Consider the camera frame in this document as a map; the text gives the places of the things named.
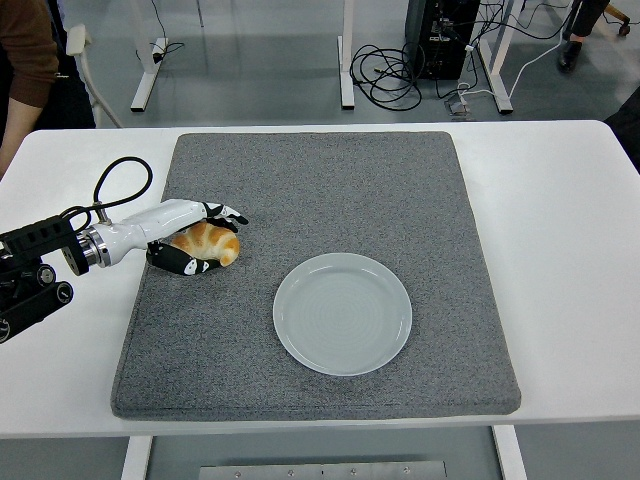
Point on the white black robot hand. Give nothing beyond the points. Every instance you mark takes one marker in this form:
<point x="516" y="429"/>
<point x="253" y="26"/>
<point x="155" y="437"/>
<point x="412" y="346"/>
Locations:
<point x="155" y="220"/>

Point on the croissant bread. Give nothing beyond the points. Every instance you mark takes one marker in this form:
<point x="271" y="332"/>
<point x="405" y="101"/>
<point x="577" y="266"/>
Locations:
<point x="210" y="242"/>

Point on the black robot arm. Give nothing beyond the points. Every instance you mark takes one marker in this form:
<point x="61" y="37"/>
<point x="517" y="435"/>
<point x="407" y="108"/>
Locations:
<point x="35" y="235"/>

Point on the person's forearm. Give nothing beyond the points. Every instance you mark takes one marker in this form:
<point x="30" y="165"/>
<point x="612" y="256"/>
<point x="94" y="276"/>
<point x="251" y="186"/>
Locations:
<point x="17" y="125"/>

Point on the grey round plate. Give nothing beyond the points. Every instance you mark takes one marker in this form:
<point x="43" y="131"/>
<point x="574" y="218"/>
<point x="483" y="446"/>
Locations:
<point x="342" y="320"/>

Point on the grey metal plate with screws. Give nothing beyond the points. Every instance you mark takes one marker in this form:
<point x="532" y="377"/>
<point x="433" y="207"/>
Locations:
<point x="320" y="471"/>

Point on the white desk leg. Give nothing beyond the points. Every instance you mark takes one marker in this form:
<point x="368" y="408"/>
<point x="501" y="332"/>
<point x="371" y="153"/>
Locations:
<point x="145" y="90"/>
<point x="346" y="75"/>
<point x="500" y="95"/>

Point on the grey fabric mat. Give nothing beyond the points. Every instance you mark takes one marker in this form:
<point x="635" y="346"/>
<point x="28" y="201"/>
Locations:
<point x="325" y="200"/>

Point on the white chair armrest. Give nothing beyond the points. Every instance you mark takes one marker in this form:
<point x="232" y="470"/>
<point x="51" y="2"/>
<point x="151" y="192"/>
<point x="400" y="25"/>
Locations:
<point x="76" y="40"/>

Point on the person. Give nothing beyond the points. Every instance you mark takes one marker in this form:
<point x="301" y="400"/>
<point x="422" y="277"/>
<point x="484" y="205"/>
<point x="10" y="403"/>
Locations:
<point x="25" y="45"/>

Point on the white table leg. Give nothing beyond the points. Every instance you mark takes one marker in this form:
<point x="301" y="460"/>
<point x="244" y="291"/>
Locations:
<point x="136" y="460"/>
<point x="510" y="457"/>

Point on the grey floor socket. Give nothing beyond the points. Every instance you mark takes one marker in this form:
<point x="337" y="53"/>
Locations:
<point x="460" y="109"/>

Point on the black computer tower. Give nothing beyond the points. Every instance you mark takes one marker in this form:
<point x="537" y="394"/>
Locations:
<point x="440" y="55"/>

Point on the person's leg with black shoe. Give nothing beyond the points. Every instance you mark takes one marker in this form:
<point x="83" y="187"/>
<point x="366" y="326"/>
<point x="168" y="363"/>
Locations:
<point x="570" y="52"/>

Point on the dark fabric object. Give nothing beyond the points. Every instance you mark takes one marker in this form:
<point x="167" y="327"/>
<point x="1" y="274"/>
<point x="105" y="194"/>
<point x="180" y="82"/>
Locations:
<point x="627" y="135"/>

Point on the office chair base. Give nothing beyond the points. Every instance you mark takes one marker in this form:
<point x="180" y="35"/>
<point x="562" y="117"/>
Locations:
<point x="617" y="16"/>

